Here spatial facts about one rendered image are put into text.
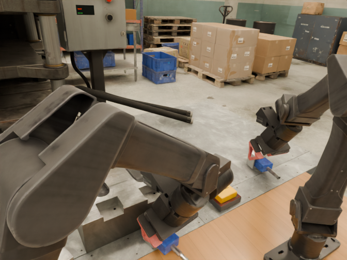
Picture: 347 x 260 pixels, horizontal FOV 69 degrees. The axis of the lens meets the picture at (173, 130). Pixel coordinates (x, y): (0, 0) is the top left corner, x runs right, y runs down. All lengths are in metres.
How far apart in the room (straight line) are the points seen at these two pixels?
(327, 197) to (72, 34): 1.16
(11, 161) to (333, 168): 0.51
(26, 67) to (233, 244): 1.01
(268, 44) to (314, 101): 4.41
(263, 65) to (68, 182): 4.96
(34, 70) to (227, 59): 3.53
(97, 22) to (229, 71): 3.32
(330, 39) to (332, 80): 6.80
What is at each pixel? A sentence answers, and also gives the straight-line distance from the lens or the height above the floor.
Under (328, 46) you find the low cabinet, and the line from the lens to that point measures 7.35.
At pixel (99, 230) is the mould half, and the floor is 0.85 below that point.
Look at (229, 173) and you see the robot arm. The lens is 0.51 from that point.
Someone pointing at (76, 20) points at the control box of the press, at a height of 1.20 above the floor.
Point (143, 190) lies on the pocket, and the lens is 0.67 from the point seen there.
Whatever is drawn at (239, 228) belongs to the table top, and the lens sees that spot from 0.72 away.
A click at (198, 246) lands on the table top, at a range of 0.66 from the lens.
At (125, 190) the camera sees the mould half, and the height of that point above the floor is 0.89.
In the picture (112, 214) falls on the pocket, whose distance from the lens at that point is 0.63.
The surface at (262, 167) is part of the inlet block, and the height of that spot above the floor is 0.83.
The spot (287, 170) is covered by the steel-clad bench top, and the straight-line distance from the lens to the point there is 0.98.
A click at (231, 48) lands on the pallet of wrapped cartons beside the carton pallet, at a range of 4.34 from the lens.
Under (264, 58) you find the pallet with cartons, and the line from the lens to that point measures 5.08.
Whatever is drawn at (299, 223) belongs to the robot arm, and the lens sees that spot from 0.64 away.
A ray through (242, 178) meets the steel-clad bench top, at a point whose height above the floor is 0.80.
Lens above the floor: 1.31
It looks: 28 degrees down
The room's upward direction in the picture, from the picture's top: 3 degrees clockwise
